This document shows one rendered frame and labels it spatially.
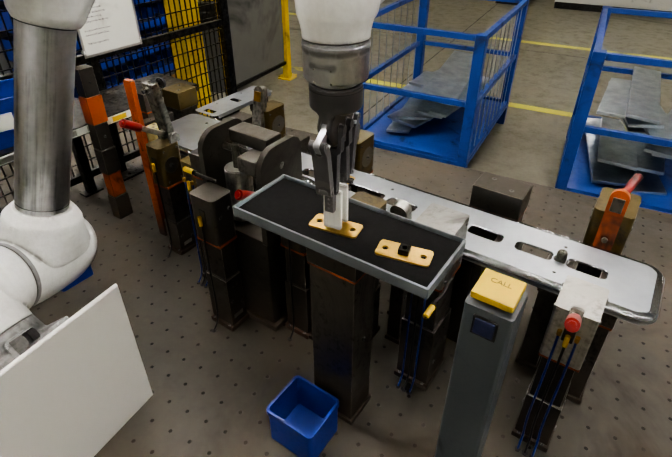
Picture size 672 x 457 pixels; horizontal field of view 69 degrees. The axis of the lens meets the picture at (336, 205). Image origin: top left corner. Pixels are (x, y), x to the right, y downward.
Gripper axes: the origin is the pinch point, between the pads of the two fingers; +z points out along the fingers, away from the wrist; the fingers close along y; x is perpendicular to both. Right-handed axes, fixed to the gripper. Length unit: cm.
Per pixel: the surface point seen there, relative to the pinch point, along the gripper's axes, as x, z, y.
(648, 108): 75, 61, -247
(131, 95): -74, 4, -31
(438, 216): 13.0, 9.2, -17.4
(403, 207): 5.8, 9.8, -18.4
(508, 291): 28.0, 4.2, 3.8
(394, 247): 10.6, 3.9, 1.5
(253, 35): -224, 67, -308
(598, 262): 43, 20, -31
